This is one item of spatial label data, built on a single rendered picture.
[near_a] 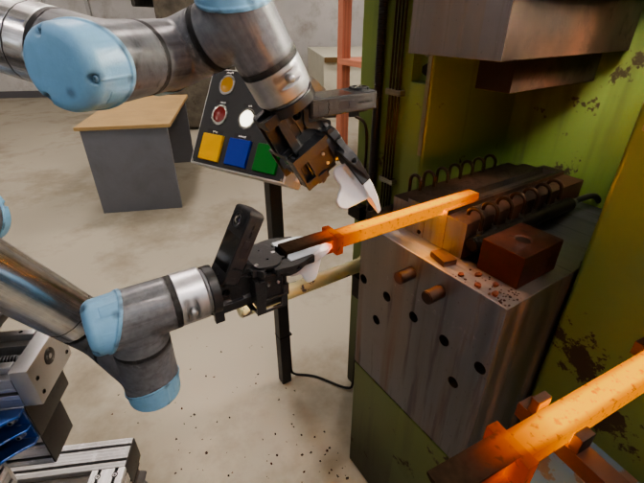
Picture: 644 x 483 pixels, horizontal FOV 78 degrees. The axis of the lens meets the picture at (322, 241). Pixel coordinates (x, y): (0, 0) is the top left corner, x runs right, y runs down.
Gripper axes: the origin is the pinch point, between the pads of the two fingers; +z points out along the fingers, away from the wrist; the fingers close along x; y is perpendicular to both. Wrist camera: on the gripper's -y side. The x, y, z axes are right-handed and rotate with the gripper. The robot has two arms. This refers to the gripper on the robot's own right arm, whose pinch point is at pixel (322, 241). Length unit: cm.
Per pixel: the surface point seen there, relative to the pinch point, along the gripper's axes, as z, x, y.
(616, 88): 75, 5, -19
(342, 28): 222, -302, -26
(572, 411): 3.2, 39.8, 1.4
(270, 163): 11.8, -41.8, 0.1
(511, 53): 29.5, 7.7, -27.8
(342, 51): 223, -301, -6
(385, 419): 22, -1, 63
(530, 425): -1.7, 38.4, 1.5
